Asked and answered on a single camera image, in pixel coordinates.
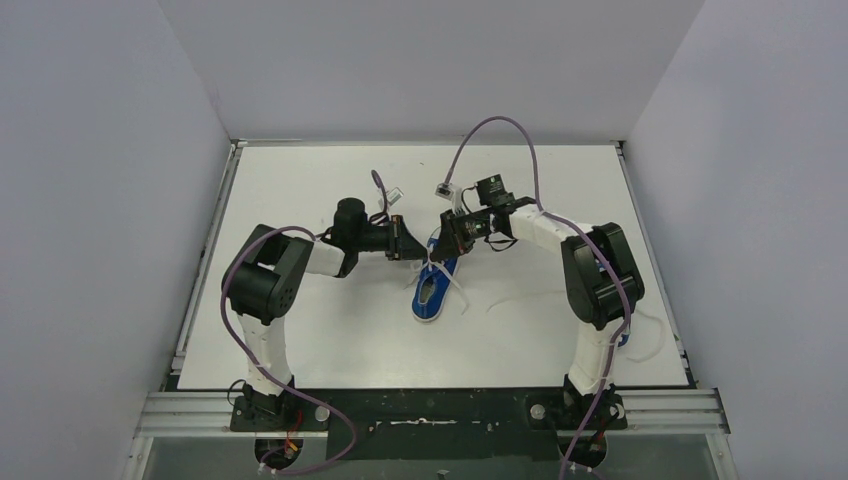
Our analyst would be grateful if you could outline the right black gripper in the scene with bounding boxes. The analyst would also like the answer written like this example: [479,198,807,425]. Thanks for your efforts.
[431,208,492,263]

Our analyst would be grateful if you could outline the blue sneaker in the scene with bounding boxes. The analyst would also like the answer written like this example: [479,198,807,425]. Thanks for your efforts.
[411,258,459,324]
[617,326,631,348]

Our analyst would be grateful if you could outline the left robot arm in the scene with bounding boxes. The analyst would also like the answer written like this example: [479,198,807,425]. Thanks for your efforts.
[220,198,428,431]

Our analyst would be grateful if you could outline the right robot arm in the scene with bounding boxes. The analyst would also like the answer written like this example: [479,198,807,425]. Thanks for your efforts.
[430,175,645,427]

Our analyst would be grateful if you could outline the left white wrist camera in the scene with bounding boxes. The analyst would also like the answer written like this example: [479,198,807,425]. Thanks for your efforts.
[386,187,404,206]

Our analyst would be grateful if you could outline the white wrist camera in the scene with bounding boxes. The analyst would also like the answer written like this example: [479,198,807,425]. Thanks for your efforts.
[435,182,468,215]
[386,187,404,206]

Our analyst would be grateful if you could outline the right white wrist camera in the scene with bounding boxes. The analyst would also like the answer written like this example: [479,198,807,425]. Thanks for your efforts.
[435,182,468,215]

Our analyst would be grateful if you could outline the aluminium frame rail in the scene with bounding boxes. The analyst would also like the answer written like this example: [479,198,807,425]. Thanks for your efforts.
[136,388,730,438]

